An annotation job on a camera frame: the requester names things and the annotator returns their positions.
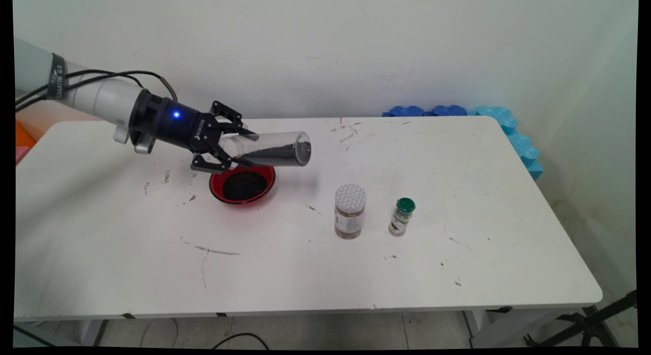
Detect red bowl with black seeds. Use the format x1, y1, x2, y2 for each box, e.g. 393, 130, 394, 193
209, 162, 277, 206

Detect dark blue foam mat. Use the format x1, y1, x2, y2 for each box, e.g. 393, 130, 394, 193
382, 105, 467, 117

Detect white table leg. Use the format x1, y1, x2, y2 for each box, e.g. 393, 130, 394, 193
76, 319, 110, 345
464, 308, 601, 348

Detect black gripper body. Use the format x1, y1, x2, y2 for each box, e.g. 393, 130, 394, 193
128, 90, 224, 155

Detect black floor cable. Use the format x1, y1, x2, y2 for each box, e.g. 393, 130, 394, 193
211, 333, 270, 349

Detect black velcro strap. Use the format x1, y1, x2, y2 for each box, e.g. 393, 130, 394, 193
48, 53, 68, 101

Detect orange block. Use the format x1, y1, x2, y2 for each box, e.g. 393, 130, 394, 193
15, 122, 37, 148

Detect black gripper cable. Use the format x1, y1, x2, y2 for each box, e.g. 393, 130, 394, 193
14, 69, 179, 102

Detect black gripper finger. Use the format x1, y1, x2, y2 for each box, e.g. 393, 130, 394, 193
209, 100, 260, 142
190, 140, 255, 174

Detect small spice bottle green cap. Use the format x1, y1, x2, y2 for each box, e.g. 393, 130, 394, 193
389, 197, 416, 238

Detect black camera cable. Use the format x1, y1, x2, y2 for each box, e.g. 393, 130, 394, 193
14, 73, 145, 114

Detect brown spice jar white lid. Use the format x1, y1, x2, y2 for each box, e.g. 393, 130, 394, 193
334, 184, 367, 240

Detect black tripod stand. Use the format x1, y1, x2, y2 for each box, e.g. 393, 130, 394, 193
524, 290, 637, 348

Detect clear plastic jar black seeds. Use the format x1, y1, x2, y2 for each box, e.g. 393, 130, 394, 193
219, 131, 312, 168

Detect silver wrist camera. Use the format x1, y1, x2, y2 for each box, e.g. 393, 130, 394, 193
113, 124, 156, 155

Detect light blue foam mat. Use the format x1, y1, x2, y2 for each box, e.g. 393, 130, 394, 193
467, 105, 544, 182

